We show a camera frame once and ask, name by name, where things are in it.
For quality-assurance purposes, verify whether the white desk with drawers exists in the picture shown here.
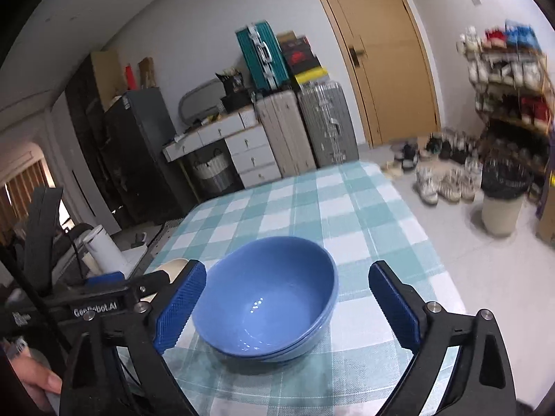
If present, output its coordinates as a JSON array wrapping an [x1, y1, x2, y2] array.
[[162, 110, 282, 189]]

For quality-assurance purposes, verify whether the person's left hand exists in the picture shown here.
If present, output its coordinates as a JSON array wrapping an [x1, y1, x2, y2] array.
[[9, 352, 63, 413]]

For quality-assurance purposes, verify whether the yellow black shoe box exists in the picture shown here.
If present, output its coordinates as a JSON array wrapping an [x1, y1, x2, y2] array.
[[292, 69, 330, 92]]

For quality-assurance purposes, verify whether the black wardrobe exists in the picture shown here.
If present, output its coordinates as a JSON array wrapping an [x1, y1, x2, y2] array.
[[65, 50, 131, 230]]

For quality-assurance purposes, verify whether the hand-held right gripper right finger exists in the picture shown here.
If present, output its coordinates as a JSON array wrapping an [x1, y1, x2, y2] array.
[[368, 261, 516, 416]]

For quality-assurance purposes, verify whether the grey oval mirror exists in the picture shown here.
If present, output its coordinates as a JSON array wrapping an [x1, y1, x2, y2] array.
[[179, 79, 226, 124]]

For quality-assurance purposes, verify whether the teal plaid tablecloth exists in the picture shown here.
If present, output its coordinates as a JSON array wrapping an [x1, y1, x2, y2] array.
[[117, 160, 467, 416]]

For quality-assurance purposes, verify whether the trash bin with black bag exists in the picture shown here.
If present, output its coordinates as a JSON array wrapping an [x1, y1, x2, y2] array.
[[480, 158, 535, 237]]

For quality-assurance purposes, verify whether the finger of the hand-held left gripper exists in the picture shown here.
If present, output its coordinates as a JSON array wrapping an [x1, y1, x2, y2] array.
[[126, 270, 174, 302], [84, 271, 126, 289]]

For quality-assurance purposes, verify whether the black storage box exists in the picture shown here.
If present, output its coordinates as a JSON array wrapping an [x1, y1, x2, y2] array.
[[215, 68, 254, 113]]

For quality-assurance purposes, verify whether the cream patterned rug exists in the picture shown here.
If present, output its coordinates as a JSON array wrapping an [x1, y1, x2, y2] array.
[[150, 217, 191, 248]]

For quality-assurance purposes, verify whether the beige suitcase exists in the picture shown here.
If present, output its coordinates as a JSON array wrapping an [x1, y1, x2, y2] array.
[[255, 91, 316, 177]]

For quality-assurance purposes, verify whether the shoe rack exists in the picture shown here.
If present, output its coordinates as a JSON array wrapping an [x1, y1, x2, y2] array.
[[455, 19, 555, 139]]

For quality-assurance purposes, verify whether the wooden door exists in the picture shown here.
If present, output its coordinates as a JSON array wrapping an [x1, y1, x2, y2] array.
[[304, 0, 441, 148]]

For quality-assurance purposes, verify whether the cardboard box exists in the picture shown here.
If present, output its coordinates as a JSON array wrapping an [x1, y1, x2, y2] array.
[[535, 169, 555, 243]]

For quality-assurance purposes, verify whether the silver suitcase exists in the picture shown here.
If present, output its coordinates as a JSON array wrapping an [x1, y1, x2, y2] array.
[[297, 81, 360, 167]]

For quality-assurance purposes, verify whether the black cable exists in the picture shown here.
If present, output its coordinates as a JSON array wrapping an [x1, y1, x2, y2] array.
[[0, 243, 72, 354]]

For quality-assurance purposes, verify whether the pile of shoes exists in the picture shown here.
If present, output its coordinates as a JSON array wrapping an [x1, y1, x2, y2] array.
[[382, 130, 484, 206]]

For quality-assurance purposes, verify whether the black red print shoe box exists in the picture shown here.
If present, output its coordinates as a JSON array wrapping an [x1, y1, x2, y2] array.
[[281, 40, 318, 68]]

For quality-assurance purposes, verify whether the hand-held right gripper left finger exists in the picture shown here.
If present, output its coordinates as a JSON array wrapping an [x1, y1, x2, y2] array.
[[60, 260, 207, 416]]

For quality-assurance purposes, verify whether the cream plate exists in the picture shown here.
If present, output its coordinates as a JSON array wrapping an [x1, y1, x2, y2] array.
[[143, 259, 191, 304]]

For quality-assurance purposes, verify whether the grey white laundry basket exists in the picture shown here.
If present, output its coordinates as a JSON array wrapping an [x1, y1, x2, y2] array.
[[191, 149, 237, 196]]

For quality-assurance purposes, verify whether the brown curtain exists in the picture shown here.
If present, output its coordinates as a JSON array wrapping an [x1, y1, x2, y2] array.
[[0, 158, 55, 243]]

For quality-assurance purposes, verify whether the white cylindrical bucket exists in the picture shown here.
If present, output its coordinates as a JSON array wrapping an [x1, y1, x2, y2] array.
[[82, 224, 128, 276]]

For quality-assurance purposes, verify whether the teal suitcase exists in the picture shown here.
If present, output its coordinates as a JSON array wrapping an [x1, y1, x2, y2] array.
[[235, 21, 290, 93]]

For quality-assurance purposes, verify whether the dark grey cabinet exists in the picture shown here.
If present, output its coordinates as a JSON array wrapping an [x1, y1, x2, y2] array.
[[103, 88, 194, 222]]

